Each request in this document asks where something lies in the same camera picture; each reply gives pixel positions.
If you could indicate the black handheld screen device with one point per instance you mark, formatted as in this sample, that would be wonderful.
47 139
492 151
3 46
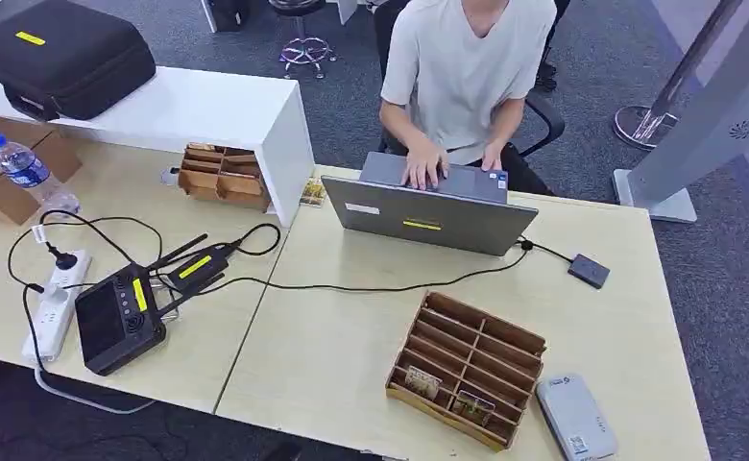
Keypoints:
112 327

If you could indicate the white power strip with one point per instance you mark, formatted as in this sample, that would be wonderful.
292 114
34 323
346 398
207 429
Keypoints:
53 315

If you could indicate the printed card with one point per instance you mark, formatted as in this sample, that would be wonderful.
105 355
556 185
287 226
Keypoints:
474 408
422 383

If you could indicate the grey laptop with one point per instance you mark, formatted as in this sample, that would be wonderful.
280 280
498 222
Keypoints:
438 223

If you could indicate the person's right hand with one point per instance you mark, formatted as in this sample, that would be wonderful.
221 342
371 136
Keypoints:
424 167

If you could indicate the wooden slotted card box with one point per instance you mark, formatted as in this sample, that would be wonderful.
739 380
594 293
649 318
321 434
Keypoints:
476 337

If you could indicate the person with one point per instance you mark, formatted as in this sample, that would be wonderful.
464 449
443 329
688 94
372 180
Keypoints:
463 63
546 76

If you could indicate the white desk shelf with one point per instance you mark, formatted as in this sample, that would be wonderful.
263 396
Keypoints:
183 108

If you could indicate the person's left hand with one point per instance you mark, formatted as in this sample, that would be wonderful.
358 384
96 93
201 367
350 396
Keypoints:
492 158

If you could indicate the small silver object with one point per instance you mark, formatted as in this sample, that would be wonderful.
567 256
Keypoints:
169 176

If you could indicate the grey floor stand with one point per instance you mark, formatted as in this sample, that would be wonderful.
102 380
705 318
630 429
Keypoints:
692 159

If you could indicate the chrome stanchion pole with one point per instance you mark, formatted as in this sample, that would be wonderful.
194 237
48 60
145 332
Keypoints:
638 130

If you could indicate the grey flat card reader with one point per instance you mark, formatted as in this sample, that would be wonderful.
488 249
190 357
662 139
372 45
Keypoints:
575 417

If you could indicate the black transmitter with antennas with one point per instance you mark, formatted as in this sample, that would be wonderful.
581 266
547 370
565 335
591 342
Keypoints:
196 268

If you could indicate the black carrying case yellow label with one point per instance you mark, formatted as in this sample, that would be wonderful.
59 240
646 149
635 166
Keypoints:
63 63

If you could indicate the chrome base stool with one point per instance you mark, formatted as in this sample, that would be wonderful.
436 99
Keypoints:
304 49

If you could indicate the black box on floor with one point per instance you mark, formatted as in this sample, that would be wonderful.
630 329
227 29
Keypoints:
225 14

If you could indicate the small black box device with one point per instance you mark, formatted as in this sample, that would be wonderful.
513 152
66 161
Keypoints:
589 271

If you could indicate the small stack of cards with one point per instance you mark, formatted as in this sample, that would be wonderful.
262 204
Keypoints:
313 192

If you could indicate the wooden card box with partitions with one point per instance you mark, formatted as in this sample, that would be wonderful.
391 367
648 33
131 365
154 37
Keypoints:
220 186

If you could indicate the clear water bottle blue cap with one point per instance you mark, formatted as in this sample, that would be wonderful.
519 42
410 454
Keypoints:
26 170

